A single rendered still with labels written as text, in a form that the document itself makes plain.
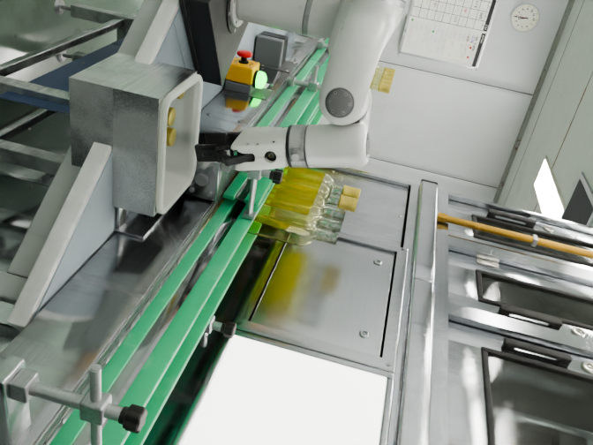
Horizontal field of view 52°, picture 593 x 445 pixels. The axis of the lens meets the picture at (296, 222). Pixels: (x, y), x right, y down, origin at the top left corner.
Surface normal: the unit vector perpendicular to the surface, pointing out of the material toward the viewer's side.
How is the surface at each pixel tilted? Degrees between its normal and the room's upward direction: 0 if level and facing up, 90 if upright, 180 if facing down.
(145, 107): 90
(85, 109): 90
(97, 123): 90
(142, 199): 90
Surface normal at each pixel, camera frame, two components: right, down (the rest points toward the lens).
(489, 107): -0.22, 0.48
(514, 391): 0.16, -0.84
